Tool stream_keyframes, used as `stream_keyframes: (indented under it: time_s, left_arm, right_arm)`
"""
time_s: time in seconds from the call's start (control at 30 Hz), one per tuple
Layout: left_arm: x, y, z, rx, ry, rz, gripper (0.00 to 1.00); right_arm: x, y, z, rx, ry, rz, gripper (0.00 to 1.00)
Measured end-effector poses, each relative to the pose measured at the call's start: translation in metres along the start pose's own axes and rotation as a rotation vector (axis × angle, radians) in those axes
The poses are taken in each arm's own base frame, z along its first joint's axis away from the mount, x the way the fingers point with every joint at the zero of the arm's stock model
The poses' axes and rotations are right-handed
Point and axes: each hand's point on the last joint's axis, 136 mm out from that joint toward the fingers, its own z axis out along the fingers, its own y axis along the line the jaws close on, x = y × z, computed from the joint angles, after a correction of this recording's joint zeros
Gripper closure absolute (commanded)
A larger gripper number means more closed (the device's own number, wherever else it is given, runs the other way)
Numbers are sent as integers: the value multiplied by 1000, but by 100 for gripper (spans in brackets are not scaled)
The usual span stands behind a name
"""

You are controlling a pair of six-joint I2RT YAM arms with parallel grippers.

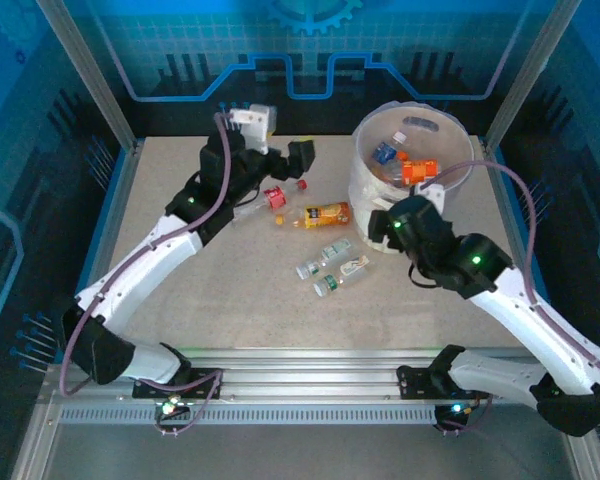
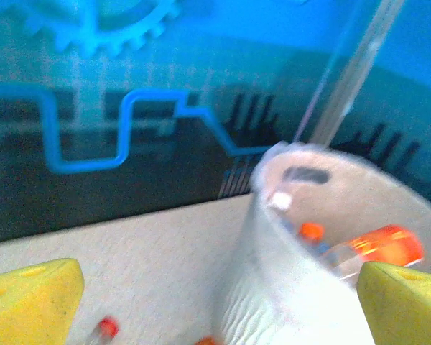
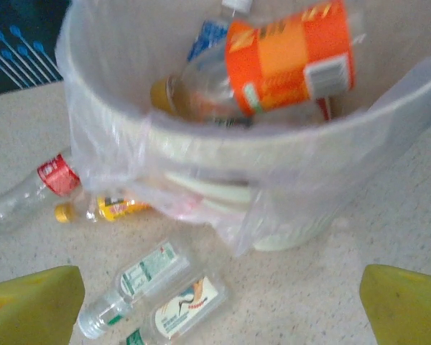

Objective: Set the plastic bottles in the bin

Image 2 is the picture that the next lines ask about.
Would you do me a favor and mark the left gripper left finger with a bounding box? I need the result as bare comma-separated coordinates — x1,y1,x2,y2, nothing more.
0,257,85,345

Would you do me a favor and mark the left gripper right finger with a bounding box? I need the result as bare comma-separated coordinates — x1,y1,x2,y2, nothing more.
355,260,431,345

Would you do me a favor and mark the clear bottle orange label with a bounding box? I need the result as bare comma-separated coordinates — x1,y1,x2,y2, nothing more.
297,222,427,281

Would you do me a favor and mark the clear bottle red cola label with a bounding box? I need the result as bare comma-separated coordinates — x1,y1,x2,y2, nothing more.
88,316,120,345

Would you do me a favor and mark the white translucent plastic bin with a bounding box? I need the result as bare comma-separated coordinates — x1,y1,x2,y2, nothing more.
221,141,431,345

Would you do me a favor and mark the aluminium frame post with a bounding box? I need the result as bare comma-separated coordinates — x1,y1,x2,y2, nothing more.
294,0,407,148

